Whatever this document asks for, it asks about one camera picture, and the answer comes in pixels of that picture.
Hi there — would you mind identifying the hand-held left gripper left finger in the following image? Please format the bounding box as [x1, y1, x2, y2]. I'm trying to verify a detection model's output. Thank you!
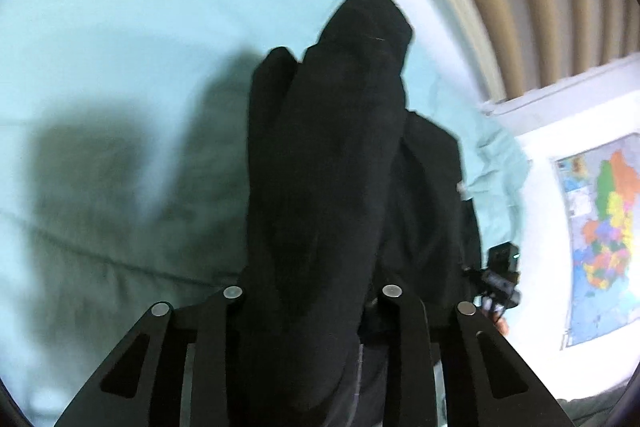
[54, 286, 247, 427]

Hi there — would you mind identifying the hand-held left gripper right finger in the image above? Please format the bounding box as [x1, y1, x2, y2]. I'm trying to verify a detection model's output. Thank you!
[362, 283, 577, 427]

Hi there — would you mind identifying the black jacket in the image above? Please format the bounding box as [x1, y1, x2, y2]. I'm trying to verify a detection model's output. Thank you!
[232, 0, 484, 427]

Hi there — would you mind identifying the dark green cloth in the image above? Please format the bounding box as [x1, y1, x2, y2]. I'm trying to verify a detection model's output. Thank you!
[554, 384, 637, 427]

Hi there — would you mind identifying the teal blanket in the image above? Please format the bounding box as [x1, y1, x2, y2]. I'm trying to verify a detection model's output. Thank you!
[0, 0, 532, 414]

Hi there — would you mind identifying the colourful wall map poster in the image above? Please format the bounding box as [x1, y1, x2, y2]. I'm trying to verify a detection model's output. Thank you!
[551, 133, 640, 351]

